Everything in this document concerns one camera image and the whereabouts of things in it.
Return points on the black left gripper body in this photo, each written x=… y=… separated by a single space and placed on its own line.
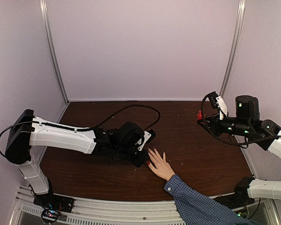
x=136 y=161

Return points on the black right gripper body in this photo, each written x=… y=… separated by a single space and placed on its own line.
x=217 y=130

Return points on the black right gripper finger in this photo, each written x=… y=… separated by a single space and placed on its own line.
x=204 y=125
x=210 y=117

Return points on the red nail polish bottle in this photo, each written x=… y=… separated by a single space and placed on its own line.
x=199 y=115

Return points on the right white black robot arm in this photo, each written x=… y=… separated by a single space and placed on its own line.
x=242 y=130

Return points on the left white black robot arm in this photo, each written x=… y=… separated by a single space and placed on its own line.
x=126 y=142

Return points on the blue checked shirt forearm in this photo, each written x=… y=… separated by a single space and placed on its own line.
x=198 y=209

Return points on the pale hand with long nails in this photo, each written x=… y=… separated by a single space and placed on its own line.
x=158 y=165

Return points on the round green circuit board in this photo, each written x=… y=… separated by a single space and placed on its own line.
x=50 y=216

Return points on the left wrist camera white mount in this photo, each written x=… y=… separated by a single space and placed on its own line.
x=147 y=137

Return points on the right aluminium corner post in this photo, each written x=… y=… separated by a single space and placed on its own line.
x=234 y=45

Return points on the aluminium corner post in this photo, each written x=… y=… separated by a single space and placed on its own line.
x=52 y=52
x=234 y=45

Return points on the left aluminium corner post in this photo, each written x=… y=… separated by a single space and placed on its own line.
x=52 y=52

